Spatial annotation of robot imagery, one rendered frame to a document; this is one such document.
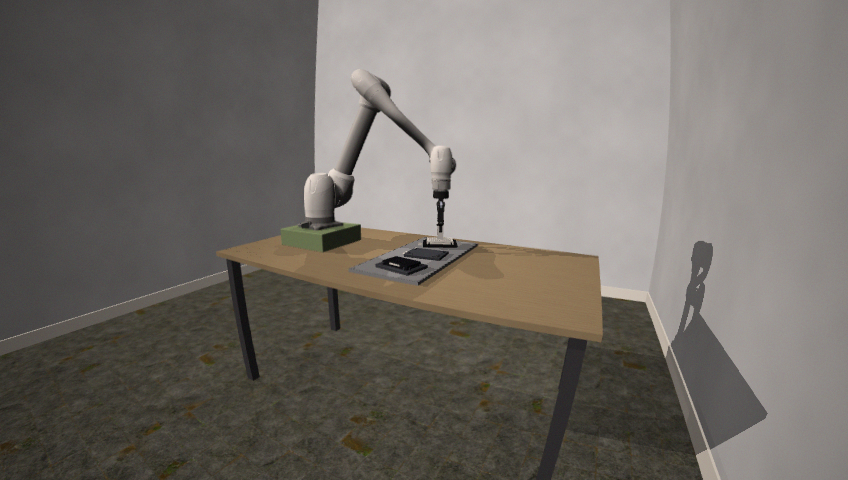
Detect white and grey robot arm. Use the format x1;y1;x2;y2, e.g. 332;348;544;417
298;69;456;231

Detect black well plate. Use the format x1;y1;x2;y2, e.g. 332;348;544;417
382;256;421;270

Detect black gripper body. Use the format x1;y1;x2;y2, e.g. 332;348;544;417
433;191;449;204

